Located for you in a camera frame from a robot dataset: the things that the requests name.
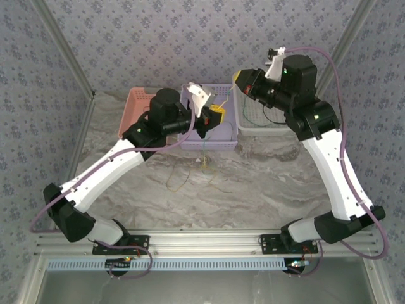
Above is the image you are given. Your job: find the thin green cable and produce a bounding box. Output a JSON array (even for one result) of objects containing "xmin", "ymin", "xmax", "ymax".
[{"xmin": 242, "ymin": 94, "xmax": 265, "ymax": 126}]

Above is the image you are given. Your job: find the thin yellow cable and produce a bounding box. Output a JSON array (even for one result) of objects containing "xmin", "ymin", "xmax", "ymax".
[{"xmin": 201, "ymin": 84, "xmax": 237, "ymax": 194}]

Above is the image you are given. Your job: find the purple plastic basket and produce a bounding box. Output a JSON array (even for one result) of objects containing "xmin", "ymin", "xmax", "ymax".
[{"xmin": 177, "ymin": 82, "xmax": 239, "ymax": 151}]

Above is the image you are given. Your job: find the white plastic basket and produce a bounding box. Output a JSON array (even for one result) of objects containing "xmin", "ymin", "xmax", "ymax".
[{"xmin": 232, "ymin": 71, "xmax": 300, "ymax": 137}]

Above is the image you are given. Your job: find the pink plastic basket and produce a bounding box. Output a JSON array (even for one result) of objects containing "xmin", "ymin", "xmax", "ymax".
[{"xmin": 118, "ymin": 87, "xmax": 159, "ymax": 140}]

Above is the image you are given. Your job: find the black controller board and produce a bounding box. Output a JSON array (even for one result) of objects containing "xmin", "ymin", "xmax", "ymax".
[
  {"xmin": 285, "ymin": 258, "xmax": 311, "ymax": 275},
  {"xmin": 105, "ymin": 256, "xmax": 132, "ymax": 270}
]

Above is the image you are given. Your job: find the grey metal panel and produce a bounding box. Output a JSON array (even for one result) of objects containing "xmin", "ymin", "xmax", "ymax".
[{"xmin": 18, "ymin": 255, "xmax": 392, "ymax": 304}]

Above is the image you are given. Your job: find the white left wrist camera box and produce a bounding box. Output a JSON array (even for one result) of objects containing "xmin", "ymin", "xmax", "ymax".
[{"xmin": 186, "ymin": 82, "xmax": 216, "ymax": 119}]

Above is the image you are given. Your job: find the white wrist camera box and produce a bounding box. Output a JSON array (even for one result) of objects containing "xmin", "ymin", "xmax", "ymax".
[
  {"xmin": 265, "ymin": 46, "xmax": 288, "ymax": 80},
  {"xmin": 186, "ymin": 82, "xmax": 216, "ymax": 119}
]

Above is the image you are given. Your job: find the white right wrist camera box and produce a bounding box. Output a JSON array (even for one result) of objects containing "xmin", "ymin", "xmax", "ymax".
[{"xmin": 265, "ymin": 46, "xmax": 288, "ymax": 80}]

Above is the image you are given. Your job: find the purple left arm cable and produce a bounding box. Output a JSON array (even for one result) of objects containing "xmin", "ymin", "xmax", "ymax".
[{"xmin": 30, "ymin": 106, "xmax": 196, "ymax": 280}]

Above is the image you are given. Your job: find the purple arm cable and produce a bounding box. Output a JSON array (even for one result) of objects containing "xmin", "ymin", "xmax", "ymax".
[
  {"xmin": 283, "ymin": 46, "xmax": 390, "ymax": 278},
  {"xmin": 30, "ymin": 106, "xmax": 196, "ymax": 280}
]

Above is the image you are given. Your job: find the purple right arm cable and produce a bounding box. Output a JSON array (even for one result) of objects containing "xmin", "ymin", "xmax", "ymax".
[{"xmin": 283, "ymin": 46, "xmax": 390, "ymax": 278}]

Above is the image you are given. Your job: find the aluminium frame post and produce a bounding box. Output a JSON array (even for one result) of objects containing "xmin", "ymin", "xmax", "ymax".
[
  {"xmin": 31, "ymin": 0, "xmax": 96, "ymax": 99},
  {"xmin": 316, "ymin": 0, "xmax": 377, "ymax": 92}
]

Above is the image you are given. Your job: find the aluminium table side rail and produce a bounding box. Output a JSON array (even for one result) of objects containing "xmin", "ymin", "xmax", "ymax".
[{"xmin": 49, "ymin": 93, "xmax": 96, "ymax": 222}]

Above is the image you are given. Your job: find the aluminium mounting rail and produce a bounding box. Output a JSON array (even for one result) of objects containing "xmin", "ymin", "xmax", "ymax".
[{"xmin": 34, "ymin": 229, "xmax": 379, "ymax": 256}]

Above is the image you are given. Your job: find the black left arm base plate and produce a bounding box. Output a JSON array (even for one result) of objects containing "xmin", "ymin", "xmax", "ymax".
[{"xmin": 92, "ymin": 234, "xmax": 150, "ymax": 256}]

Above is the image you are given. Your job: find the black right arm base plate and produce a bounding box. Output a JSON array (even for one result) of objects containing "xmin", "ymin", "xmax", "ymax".
[{"xmin": 259, "ymin": 233, "xmax": 319, "ymax": 255}]

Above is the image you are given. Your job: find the blue slotted cable duct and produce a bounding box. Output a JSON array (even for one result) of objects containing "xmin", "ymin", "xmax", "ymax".
[{"xmin": 46, "ymin": 256, "xmax": 285, "ymax": 272}]

